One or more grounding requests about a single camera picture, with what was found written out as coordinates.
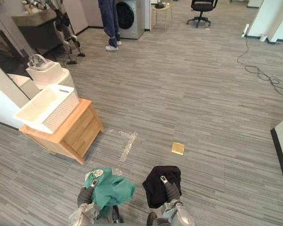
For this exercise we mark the clear floor tape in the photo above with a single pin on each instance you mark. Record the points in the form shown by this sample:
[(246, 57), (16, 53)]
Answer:
[(129, 142)]

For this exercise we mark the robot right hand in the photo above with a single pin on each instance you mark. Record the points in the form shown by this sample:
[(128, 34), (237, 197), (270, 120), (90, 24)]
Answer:
[(172, 191)]

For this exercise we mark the green cloth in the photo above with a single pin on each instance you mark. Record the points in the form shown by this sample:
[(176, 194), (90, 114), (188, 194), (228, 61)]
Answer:
[(115, 190)]

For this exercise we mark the standing humanoid robot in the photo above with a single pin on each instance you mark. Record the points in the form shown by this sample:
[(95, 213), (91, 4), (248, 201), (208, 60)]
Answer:
[(66, 35)]

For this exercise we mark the brass floor plate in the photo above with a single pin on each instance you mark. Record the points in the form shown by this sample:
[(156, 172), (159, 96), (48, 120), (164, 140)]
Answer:
[(178, 148)]

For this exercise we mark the black framed mirror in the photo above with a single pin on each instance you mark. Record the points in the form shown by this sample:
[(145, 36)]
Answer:
[(4, 54)]

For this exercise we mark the person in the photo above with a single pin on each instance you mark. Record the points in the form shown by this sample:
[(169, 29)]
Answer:
[(109, 21)]

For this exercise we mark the small white floor box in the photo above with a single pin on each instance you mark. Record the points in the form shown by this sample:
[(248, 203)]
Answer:
[(263, 38)]

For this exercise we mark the black office chair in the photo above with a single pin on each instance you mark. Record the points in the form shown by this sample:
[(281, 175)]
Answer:
[(202, 7)]

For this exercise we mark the white upright device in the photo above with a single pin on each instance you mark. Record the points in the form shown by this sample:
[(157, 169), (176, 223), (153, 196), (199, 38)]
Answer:
[(245, 29)]

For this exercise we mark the dark wall cabinet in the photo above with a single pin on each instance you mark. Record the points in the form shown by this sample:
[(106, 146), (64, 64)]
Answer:
[(37, 28)]

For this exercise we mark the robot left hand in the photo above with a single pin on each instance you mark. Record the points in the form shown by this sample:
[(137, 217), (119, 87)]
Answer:
[(86, 196)]

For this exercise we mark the white plastic laundry basket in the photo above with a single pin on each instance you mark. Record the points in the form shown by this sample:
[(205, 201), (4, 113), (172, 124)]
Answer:
[(49, 107)]

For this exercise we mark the yellow round side table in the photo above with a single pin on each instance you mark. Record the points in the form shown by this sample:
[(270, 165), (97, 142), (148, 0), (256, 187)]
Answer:
[(162, 9)]

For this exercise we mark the grey washing machine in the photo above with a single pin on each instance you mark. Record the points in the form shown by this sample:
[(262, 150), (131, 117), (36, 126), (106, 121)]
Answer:
[(132, 21)]

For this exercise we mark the wooden bedside cabinet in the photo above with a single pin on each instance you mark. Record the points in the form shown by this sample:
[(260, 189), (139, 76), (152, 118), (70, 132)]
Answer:
[(80, 134)]

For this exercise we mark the dark items on side table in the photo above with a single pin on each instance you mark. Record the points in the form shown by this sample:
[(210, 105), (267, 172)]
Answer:
[(160, 4)]

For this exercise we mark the black cloth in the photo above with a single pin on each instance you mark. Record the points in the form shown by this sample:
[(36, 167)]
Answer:
[(154, 188)]

